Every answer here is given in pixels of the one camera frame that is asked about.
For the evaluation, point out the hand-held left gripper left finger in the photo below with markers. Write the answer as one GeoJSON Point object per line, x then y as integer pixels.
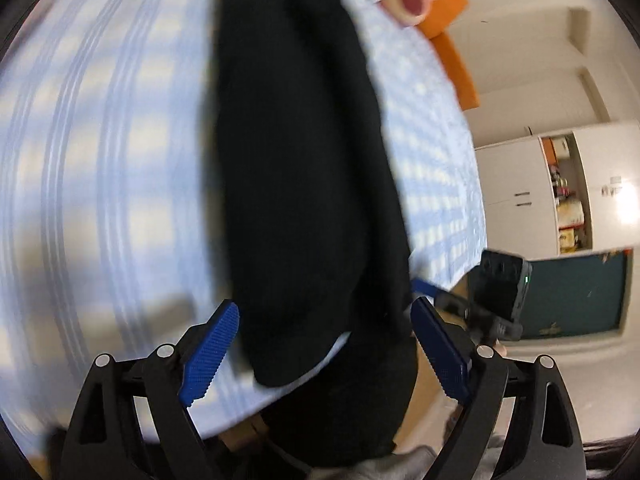
{"type": "Point", "coordinates": [210, 350]}

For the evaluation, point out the wooden bed base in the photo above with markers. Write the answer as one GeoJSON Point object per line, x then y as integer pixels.
{"type": "Point", "coordinates": [240, 435]}

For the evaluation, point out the orange bed frame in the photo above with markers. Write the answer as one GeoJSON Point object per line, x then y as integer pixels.
{"type": "Point", "coordinates": [445, 5]}

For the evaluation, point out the dark green board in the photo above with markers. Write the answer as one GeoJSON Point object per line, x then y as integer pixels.
{"type": "Point", "coordinates": [575, 295]}

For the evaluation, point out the assorted packets in cabinet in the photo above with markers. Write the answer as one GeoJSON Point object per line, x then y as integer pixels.
{"type": "Point", "coordinates": [567, 210]}

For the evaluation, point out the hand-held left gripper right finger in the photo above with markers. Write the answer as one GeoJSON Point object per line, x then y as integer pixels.
{"type": "Point", "coordinates": [440, 350]}

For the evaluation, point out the blue plaid bedsheet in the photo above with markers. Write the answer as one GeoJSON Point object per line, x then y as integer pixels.
{"type": "Point", "coordinates": [100, 160]}

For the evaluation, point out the white cabinet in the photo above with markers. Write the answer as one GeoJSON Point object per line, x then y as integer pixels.
{"type": "Point", "coordinates": [515, 200]}

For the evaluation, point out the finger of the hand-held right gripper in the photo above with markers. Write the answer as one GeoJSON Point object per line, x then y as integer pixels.
{"type": "Point", "coordinates": [425, 287]}

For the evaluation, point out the black jacket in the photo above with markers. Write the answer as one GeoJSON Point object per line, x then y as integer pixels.
{"type": "Point", "coordinates": [300, 185]}

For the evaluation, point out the grey cloth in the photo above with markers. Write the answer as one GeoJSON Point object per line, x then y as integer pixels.
{"type": "Point", "coordinates": [400, 465]}

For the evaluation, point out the person's black clothing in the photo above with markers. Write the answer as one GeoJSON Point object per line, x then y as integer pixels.
{"type": "Point", "coordinates": [350, 410]}

